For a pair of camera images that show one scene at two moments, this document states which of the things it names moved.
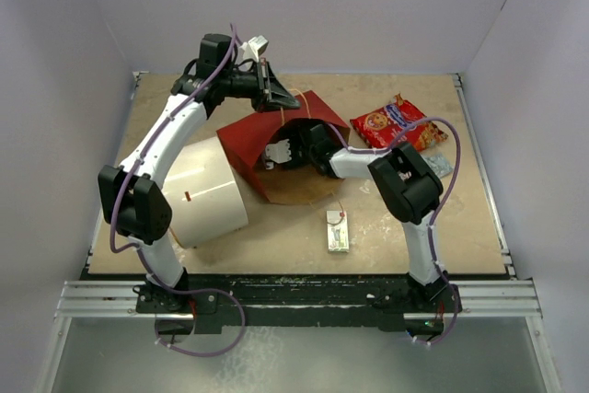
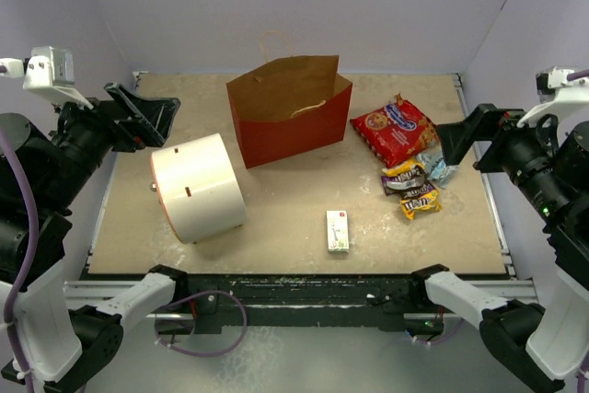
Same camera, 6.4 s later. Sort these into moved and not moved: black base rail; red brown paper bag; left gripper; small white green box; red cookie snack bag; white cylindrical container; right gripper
Moved: right gripper; left gripper; red brown paper bag
Not moved: small white green box; red cookie snack bag; black base rail; white cylindrical container
